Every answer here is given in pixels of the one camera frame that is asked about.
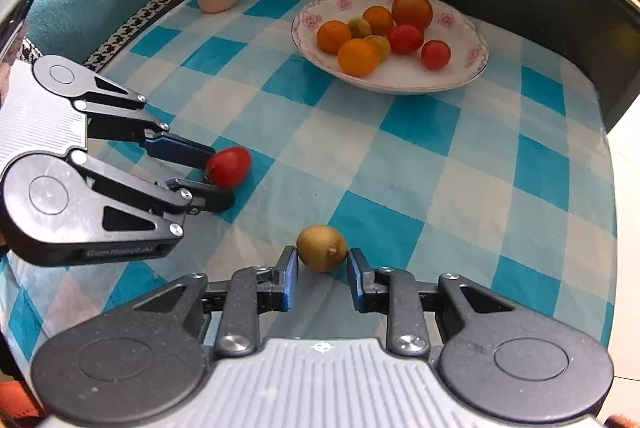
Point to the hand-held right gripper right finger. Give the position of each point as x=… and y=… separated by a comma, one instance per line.
x=354, y=278

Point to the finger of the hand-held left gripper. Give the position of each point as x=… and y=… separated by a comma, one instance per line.
x=200, y=198
x=180, y=149

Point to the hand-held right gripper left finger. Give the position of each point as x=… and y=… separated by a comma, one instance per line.
x=290, y=278

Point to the small red tomato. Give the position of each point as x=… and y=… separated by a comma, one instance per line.
x=435, y=54
x=405, y=39
x=228, y=166

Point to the small yellow loquat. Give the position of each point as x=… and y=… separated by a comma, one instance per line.
x=383, y=45
x=321, y=248
x=359, y=27

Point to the orange mandarin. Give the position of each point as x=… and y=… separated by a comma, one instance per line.
x=358, y=57
x=377, y=19
x=334, y=36

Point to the large red-orange tomato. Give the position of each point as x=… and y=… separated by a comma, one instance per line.
x=411, y=10

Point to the white floral-rim plate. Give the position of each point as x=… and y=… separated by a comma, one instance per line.
x=450, y=20

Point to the blue white checkered tablecloth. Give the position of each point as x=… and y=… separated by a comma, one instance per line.
x=450, y=188

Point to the person's red garment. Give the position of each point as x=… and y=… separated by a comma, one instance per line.
x=12, y=400

